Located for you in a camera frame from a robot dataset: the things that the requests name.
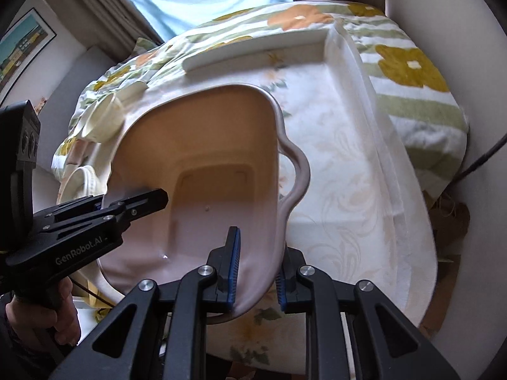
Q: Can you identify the stack of white plates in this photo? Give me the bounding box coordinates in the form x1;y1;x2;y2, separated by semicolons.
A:
55;166;115;206

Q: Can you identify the floral striped blanket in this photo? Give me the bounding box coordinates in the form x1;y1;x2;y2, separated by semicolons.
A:
51;2;470;202

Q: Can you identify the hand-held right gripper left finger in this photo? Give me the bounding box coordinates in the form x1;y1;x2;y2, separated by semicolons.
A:
75;226;241;380

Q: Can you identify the floral white tablecloth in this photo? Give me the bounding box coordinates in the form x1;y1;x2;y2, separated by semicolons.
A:
146;28;438;373

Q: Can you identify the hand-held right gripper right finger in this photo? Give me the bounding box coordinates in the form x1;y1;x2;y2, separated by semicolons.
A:
276;246;462;380

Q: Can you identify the pink square bowl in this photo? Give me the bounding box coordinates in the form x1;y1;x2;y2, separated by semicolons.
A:
97;83;310;323

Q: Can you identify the framed houses picture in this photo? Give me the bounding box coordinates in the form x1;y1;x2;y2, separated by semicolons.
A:
0;8;57;105

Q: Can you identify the yellow fabric item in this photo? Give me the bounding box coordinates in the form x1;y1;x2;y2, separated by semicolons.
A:
81;277;119;317

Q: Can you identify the green striped pillow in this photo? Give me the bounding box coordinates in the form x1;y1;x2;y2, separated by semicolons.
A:
132;37;159;54

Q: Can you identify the cream bowl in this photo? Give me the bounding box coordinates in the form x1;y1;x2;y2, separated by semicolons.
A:
81;94;125;143

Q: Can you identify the person's left hand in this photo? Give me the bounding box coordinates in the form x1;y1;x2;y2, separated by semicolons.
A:
4;279;82;346

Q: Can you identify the grey headboard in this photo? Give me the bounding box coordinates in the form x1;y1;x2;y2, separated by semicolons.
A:
37;45;119;175

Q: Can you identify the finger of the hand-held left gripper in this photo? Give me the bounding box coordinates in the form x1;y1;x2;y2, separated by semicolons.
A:
34;195;106;227
101;188;169;226

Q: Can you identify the black lamp stand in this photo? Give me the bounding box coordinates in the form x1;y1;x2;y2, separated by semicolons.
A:
455;132;507;179

